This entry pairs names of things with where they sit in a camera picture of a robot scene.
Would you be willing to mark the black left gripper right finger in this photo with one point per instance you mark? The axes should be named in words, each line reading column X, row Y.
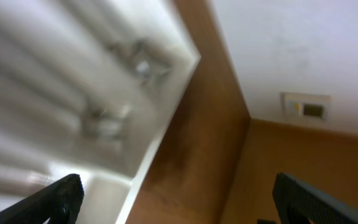
column 299, row 202

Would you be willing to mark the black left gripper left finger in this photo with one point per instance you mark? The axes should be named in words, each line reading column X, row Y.
column 58, row 203

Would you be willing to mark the large metal spoon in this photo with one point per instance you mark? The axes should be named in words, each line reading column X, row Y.
column 145, row 60

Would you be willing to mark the white plastic cutlery tray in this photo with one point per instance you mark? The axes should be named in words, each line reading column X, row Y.
column 68, row 106

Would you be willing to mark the white wall socket plate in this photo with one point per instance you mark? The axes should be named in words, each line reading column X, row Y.
column 302, row 106

